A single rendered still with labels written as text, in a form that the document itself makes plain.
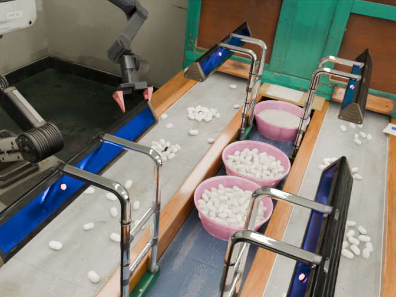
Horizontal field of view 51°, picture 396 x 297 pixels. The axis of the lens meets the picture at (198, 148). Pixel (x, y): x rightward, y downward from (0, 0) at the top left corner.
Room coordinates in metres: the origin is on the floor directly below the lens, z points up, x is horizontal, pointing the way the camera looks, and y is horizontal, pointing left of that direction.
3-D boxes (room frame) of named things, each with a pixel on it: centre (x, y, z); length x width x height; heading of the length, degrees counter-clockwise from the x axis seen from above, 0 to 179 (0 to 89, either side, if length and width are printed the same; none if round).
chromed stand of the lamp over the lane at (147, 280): (0.76, 0.19, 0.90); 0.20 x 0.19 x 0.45; 161
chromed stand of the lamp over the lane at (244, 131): (1.68, -0.13, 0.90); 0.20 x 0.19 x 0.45; 161
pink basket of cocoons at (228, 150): (1.36, -0.23, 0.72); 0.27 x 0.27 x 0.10
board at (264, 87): (1.99, -0.44, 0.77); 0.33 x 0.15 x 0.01; 71
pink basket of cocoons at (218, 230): (1.10, -0.14, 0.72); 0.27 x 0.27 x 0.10
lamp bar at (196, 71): (1.71, -0.05, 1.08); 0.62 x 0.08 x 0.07; 161
